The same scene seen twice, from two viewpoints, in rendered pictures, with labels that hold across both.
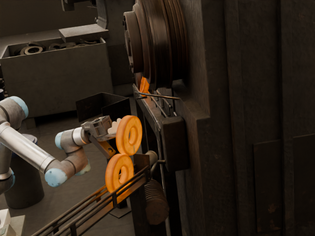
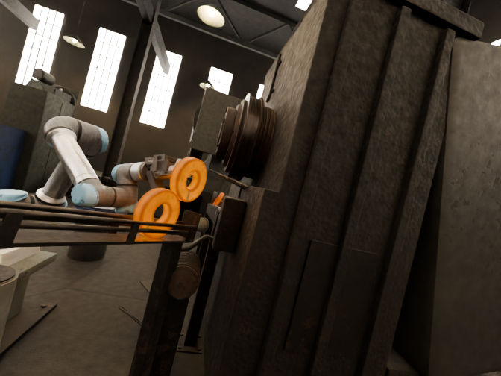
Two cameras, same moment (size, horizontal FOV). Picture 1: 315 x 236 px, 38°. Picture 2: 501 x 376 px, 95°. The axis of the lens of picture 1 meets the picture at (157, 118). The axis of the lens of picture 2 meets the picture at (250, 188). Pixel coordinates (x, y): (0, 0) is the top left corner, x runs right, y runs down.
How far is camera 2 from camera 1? 1.03 m
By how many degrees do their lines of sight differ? 21
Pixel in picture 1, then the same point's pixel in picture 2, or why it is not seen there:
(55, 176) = (83, 190)
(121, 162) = (166, 198)
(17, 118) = (90, 142)
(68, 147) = (121, 177)
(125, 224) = not seen: hidden behind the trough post
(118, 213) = not seen: hidden behind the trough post
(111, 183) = (141, 212)
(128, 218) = not seen: hidden behind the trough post
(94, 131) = (155, 164)
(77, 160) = (122, 193)
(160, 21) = (256, 110)
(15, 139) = (68, 145)
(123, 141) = (180, 175)
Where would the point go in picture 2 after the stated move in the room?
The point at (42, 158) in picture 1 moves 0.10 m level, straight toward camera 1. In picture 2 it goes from (83, 171) to (72, 171)
